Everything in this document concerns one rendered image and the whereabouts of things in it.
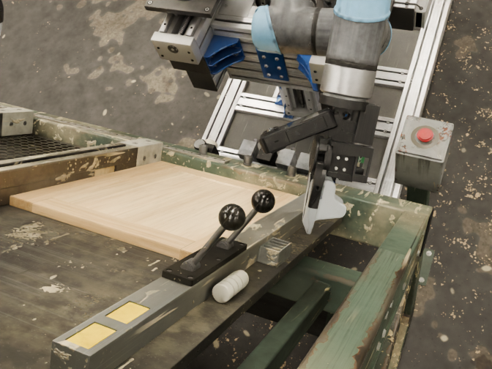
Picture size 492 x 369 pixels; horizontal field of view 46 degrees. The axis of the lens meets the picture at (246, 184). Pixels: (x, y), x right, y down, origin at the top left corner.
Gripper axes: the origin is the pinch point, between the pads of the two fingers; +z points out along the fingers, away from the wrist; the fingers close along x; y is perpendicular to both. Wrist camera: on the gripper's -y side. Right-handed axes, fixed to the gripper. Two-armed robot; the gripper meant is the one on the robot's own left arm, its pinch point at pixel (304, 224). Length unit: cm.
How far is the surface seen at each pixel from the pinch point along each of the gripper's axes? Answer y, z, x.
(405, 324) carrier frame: 52, 59, 97
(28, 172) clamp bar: -53, 6, 26
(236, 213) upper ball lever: -10.7, -3.1, -10.3
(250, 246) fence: -7.4, 8.1, 8.9
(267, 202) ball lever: -6.3, -2.4, 0.6
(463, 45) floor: 80, -40, 192
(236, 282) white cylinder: -9.0, 9.6, -4.0
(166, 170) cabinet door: -31, 11, 64
